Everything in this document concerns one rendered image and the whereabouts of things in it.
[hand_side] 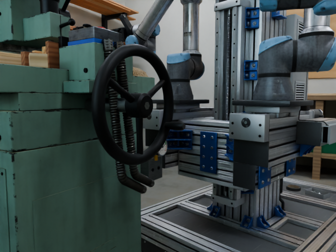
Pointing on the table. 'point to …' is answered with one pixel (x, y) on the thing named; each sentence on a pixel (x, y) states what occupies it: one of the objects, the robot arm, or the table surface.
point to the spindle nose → (49, 6)
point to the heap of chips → (139, 72)
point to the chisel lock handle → (68, 23)
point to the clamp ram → (63, 41)
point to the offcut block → (38, 60)
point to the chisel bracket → (45, 28)
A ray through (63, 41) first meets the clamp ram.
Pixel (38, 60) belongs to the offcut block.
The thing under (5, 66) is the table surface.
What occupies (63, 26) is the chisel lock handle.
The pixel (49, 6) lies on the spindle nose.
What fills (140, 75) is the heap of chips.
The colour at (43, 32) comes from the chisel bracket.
